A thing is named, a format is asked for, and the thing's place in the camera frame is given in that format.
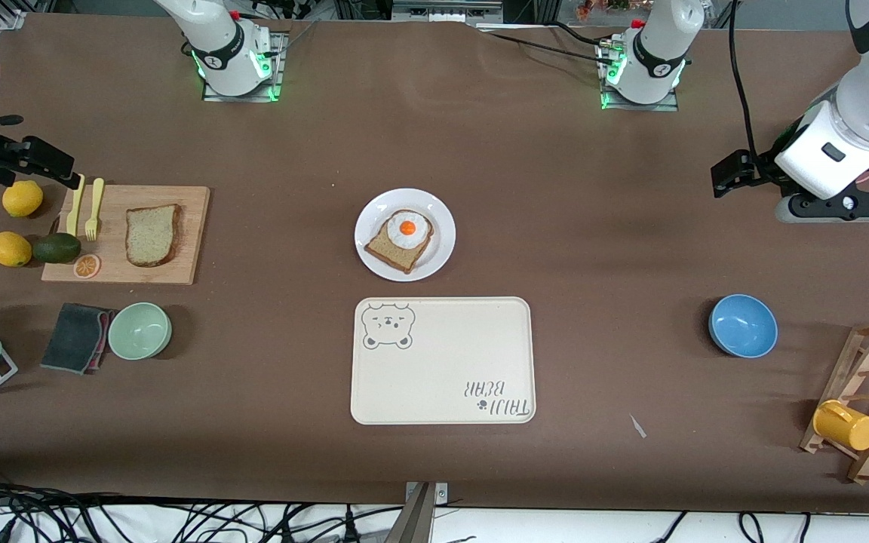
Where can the grey folded cloth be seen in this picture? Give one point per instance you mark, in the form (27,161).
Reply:
(72,339)

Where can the orange slice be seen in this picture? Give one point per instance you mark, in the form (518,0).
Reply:
(87,266)

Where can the small grey tape scrap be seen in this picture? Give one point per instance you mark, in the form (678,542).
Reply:
(638,427)

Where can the grey metal bracket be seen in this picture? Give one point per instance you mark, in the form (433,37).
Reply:
(421,520)

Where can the wooden cutting board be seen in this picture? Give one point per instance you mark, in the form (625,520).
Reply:
(193,226)

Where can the light green bowl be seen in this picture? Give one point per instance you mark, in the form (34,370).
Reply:
(139,331)

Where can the bread slice under egg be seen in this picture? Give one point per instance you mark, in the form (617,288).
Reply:
(393,253)

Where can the blue bowl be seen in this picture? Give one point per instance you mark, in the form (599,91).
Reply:
(743,326)

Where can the yellow plastic knife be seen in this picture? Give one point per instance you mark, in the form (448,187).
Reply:
(75,211)

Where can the plain bread slice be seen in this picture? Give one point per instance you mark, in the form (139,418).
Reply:
(151,235)

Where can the dark green avocado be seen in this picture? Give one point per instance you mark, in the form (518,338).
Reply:
(57,248)

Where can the white round plate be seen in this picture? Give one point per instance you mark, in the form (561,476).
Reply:
(434,260)

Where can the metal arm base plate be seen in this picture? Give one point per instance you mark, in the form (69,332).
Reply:
(631,107)
(281,68)

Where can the yellow plastic fork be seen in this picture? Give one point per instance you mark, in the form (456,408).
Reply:
(93,207)

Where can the yellow lemon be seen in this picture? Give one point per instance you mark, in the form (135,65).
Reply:
(22,200)
(10,249)

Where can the yellow mug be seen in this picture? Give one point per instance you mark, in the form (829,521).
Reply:
(845,427)

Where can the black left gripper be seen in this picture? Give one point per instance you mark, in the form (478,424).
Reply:
(760,167)

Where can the metal frame beam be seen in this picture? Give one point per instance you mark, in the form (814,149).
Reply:
(446,9)

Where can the fried egg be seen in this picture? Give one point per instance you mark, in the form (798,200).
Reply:
(408,230)

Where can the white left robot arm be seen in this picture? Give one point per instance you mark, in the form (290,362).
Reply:
(661,45)

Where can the wooden cup rack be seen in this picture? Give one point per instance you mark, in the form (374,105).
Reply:
(868,354)

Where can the beige bear print tray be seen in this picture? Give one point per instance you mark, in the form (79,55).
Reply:
(442,362)

